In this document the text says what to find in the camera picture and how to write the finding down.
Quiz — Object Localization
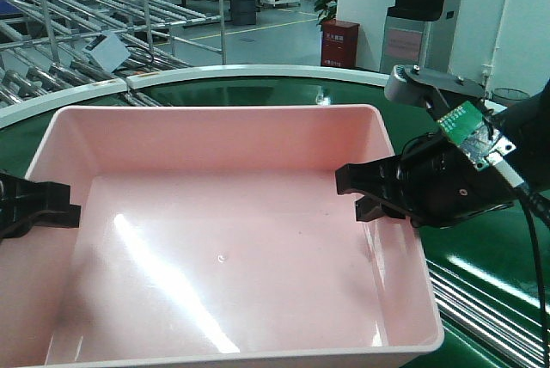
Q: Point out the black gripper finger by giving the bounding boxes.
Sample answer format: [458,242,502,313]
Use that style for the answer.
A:
[1,172,81,241]

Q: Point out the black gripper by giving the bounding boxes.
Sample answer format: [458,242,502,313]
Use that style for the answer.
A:
[335,133,515,228]

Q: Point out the pink plastic bin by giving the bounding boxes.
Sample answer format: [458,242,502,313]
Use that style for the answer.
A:
[1,105,443,367]

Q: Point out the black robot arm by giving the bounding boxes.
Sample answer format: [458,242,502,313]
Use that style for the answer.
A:
[335,88,549,228]

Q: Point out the white outer conveyor rim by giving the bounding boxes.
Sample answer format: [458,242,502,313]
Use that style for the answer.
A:
[1,64,390,128]

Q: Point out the green circuit board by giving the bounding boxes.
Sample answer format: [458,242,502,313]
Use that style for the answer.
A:
[437,101,516,171]

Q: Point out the red fire cabinet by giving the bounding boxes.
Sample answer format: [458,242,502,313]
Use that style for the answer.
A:
[321,19,359,69]

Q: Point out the steel conveyor rollers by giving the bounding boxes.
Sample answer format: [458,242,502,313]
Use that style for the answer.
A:
[429,265,549,367]

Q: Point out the white control box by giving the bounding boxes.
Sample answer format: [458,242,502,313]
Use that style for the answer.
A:
[82,31,130,73]

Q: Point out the metal roller rack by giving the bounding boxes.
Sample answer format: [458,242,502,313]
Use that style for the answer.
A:
[1,0,226,107]

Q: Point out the dark grey crate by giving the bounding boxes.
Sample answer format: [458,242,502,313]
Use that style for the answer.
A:
[229,0,257,26]

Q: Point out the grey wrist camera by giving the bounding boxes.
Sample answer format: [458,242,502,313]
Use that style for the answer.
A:
[383,64,427,107]

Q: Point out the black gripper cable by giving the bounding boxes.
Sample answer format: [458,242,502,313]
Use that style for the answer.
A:
[509,187,550,368]

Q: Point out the wire mesh wastebasket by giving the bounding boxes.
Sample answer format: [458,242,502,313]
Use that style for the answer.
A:
[491,88,530,107]

